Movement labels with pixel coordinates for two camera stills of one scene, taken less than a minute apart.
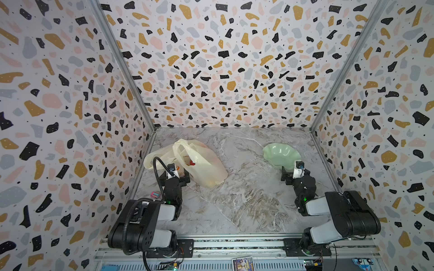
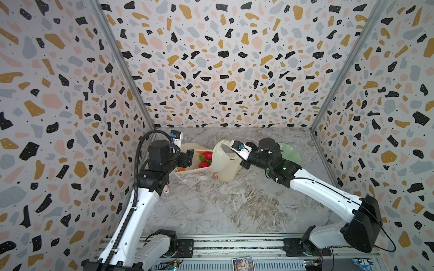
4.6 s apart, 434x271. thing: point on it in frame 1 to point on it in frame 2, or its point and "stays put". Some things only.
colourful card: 243,264 stays put
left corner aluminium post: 124,61 stays put
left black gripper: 181,181 to 186,158
